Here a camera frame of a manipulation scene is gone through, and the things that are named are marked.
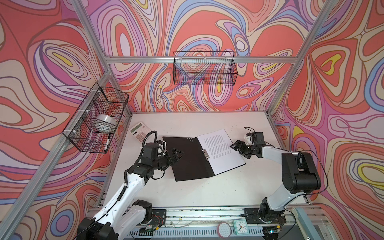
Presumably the red folder black inside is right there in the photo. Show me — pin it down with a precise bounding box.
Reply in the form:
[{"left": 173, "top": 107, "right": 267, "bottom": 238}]
[{"left": 162, "top": 128, "right": 247, "bottom": 182}]

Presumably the black wire basket wall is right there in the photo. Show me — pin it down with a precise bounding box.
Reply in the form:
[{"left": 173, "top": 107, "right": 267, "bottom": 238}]
[
  {"left": 173, "top": 51, "right": 238, "bottom": 86},
  {"left": 63, "top": 83, "right": 129, "bottom": 154}
]

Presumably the black wire basket left wall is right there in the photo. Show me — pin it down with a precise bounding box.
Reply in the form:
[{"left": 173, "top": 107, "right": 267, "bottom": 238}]
[{"left": 63, "top": 83, "right": 129, "bottom": 154}]

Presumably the metal folder clip mechanism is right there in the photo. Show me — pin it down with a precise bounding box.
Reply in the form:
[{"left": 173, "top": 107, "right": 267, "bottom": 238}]
[{"left": 202, "top": 149, "right": 210, "bottom": 161}]

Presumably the light blue bar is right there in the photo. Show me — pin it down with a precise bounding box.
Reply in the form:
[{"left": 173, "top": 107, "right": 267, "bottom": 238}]
[{"left": 292, "top": 207, "right": 322, "bottom": 240}]

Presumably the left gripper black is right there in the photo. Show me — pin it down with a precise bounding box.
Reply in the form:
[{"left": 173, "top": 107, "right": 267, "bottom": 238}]
[{"left": 150, "top": 148, "right": 183, "bottom": 171}]

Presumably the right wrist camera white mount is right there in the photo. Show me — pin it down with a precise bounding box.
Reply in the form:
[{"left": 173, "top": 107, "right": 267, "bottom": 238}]
[{"left": 244, "top": 134, "right": 253, "bottom": 146}]

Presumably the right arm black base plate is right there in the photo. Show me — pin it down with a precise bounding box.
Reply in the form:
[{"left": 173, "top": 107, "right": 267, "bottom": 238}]
[{"left": 240, "top": 208, "right": 287, "bottom": 225}]

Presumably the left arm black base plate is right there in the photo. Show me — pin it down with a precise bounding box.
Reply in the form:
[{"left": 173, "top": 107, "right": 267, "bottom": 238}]
[{"left": 140, "top": 209, "right": 167, "bottom": 228}]

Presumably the small teal alarm clock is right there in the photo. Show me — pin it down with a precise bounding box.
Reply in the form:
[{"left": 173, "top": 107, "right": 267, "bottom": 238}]
[{"left": 233, "top": 219, "right": 249, "bottom": 236}]

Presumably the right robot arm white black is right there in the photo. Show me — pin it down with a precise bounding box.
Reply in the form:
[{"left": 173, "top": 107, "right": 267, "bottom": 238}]
[{"left": 231, "top": 132, "right": 322, "bottom": 223}]

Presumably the black wire basket back wall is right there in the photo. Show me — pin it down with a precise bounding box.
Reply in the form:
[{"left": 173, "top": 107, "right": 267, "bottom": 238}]
[{"left": 173, "top": 51, "right": 238, "bottom": 86}]

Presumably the white tape roll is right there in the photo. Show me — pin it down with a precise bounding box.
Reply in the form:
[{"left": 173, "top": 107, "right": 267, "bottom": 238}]
[{"left": 96, "top": 114, "right": 118, "bottom": 126}]

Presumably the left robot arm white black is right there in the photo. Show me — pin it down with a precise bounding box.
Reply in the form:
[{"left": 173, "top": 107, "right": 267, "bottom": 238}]
[{"left": 74, "top": 141, "right": 184, "bottom": 240}]

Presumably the round pink white disc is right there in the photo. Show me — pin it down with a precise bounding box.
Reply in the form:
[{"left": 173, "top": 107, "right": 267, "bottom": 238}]
[{"left": 217, "top": 223, "right": 232, "bottom": 239}]

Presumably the pink desk calculator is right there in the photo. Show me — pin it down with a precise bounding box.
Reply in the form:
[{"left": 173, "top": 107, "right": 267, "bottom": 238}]
[{"left": 129, "top": 122, "right": 151, "bottom": 143}]

